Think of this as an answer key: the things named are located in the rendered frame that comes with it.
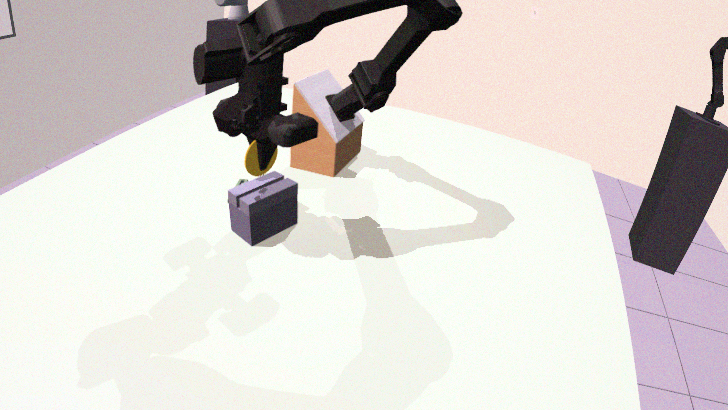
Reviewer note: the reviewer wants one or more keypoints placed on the gold coin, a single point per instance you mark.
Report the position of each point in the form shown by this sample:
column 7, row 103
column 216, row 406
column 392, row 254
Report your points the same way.
column 251, row 161

